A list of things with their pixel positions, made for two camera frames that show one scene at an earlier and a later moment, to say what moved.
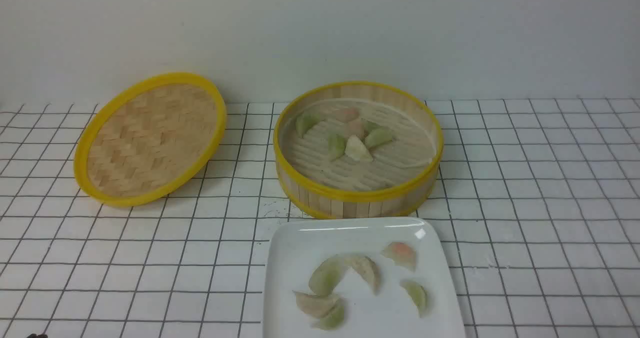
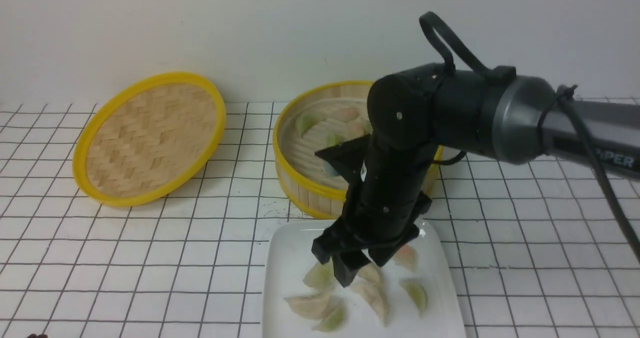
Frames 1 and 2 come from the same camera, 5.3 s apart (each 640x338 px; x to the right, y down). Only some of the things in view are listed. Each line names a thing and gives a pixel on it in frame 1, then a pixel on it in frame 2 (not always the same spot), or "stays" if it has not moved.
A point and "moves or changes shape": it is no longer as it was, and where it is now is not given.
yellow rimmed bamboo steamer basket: x=357 y=150 stays
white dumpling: x=356 y=150 moves or changes shape
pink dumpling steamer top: x=347 y=114 stays
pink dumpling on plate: x=401 y=253 stays
